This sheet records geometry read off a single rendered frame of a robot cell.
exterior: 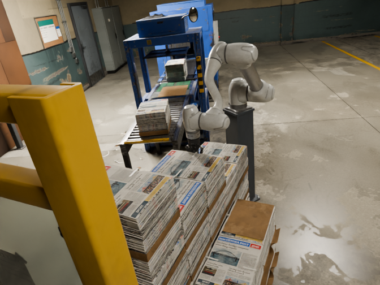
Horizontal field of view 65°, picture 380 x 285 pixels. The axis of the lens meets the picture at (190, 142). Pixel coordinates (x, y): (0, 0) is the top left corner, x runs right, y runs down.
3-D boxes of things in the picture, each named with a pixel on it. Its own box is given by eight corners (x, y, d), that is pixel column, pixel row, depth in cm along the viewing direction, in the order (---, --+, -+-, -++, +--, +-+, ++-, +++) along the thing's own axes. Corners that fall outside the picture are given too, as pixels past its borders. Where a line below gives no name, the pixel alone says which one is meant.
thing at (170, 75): (185, 80, 455) (183, 63, 443) (167, 82, 459) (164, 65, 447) (188, 74, 489) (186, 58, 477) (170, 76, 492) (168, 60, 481)
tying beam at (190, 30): (199, 40, 358) (199, 32, 354) (124, 49, 370) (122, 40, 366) (202, 34, 418) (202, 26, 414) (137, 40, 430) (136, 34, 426)
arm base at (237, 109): (237, 102, 282) (236, 96, 280) (253, 108, 264) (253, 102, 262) (221, 107, 274) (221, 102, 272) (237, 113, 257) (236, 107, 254)
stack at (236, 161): (251, 224, 276) (248, 145, 239) (203, 349, 184) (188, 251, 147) (212, 215, 293) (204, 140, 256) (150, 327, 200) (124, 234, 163)
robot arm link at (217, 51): (203, 56, 200) (222, 55, 194) (211, 37, 207) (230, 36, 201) (209, 69, 210) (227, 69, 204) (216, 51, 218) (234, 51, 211)
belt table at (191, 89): (194, 101, 392) (193, 94, 388) (146, 105, 401) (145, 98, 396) (197, 86, 454) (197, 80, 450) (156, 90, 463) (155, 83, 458)
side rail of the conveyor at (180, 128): (179, 151, 275) (177, 140, 270) (173, 152, 276) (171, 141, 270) (191, 103, 394) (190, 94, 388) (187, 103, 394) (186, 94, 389)
